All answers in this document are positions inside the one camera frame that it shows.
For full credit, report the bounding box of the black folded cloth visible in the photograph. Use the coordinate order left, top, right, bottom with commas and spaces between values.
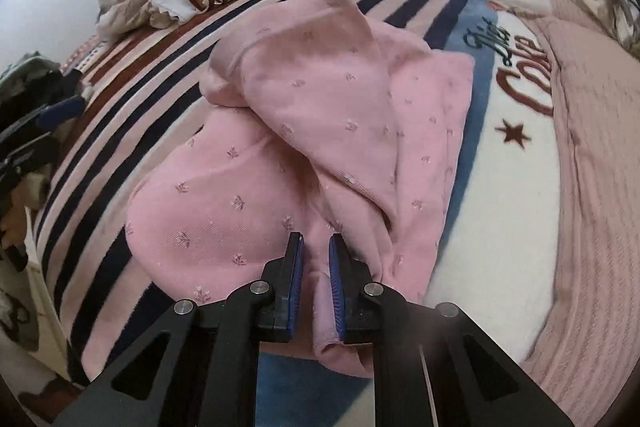
30, 68, 83, 100

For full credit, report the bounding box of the pink ribbed pillow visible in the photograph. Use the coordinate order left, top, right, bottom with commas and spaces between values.
520, 14, 640, 418

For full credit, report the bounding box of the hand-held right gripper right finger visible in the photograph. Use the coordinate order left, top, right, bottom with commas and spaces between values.
327, 233, 576, 427

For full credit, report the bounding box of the grey folded cloth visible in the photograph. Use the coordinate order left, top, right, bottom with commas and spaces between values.
0, 52, 63, 82

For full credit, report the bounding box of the striped printed blanket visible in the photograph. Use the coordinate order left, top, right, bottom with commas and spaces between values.
30, 0, 561, 427

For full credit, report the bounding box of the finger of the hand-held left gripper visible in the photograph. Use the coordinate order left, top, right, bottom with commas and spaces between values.
0, 132, 56, 188
0, 96, 87, 145

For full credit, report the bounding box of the floral patterned cloth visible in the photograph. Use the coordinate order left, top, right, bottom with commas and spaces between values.
560, 0, 640, 52

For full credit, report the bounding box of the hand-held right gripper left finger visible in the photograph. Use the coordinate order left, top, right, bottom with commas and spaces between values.
52, 232, 307, 427

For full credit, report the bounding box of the pink dotted long-sleeve shirt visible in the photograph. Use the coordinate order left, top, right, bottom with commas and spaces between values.
124, 0, 476, 380

